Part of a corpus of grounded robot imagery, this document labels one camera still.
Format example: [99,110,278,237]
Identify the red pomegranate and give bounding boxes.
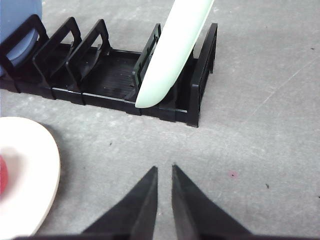
[0,155,9,195]

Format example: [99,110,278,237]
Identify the black dish rack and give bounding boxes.
[0,14,218,127]

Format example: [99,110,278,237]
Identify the mint green plate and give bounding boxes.
[135,0,215,109]

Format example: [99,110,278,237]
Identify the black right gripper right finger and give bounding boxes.
[172,164,274,240]

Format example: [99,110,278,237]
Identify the white plate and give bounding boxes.
[0,117,61,238]

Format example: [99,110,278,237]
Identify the blue plate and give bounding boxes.
[0,0,43,77]

